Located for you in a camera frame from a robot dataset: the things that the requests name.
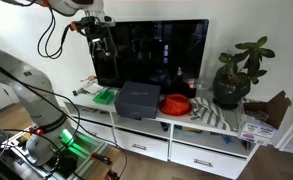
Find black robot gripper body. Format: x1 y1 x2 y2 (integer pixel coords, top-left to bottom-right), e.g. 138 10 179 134
80 16 115 56

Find striped white grey towel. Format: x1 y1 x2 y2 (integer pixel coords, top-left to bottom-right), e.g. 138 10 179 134
189 97 237 131

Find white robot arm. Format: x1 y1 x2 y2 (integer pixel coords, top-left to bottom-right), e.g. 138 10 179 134
0 0 115 166

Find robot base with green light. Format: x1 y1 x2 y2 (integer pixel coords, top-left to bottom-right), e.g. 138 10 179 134
1 129 120 180

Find green plastic bowl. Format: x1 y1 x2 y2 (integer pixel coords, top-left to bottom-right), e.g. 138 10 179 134
93 90 114 105

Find red plastic bowl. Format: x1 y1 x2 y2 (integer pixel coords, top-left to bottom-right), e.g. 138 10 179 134
159 94 193 116

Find papers and booklets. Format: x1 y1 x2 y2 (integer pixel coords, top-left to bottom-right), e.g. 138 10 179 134
72 76 106 96

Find dark blue cardboard box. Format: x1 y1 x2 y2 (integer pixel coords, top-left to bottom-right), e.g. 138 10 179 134
114 81 161 119

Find large black flat television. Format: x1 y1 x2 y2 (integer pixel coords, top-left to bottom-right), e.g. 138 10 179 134
90 19 209 98

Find white tv stand cabinet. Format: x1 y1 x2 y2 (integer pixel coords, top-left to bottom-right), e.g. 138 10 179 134
64 94 258 179

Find potted green plant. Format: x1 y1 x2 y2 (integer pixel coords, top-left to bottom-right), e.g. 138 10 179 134
212 36 275 110

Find white labelled carton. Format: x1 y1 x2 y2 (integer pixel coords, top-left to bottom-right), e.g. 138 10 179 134
238 115 277 146

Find brown cardboard box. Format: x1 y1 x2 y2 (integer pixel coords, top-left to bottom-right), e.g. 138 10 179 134
244 90 291 129

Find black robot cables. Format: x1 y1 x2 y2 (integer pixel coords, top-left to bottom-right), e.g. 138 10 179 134
35 4 72 60

